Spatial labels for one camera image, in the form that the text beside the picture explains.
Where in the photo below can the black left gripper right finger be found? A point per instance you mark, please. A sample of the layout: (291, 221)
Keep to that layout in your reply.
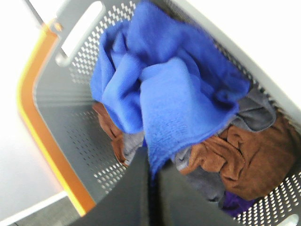
(181, 205)

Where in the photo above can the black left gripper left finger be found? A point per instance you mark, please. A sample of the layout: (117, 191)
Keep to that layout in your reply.
(128, 202)

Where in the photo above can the blue microfibre towel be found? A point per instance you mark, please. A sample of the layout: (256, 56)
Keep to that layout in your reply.
(167, 79)

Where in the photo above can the purple towel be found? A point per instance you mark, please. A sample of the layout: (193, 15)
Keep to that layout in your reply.
(233, 204)

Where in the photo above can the brown towel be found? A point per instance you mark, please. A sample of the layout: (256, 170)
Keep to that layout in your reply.
(247, 164)

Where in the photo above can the grey towel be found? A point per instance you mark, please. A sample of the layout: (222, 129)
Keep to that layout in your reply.
(256, 115)

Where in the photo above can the grey perforated plastic basket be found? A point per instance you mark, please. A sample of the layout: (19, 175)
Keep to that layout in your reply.
(78, 150)

